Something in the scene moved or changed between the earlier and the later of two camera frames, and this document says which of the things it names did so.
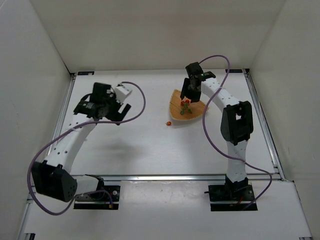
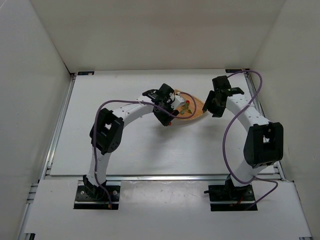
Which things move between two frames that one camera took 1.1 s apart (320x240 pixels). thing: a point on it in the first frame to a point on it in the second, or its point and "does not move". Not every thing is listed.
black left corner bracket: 85,73 does not move
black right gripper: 193,88 to 213,105
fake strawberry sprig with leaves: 184,104 does not move
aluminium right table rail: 257,104 does not move
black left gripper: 116,111 to 163,116
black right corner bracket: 234,70 does not move
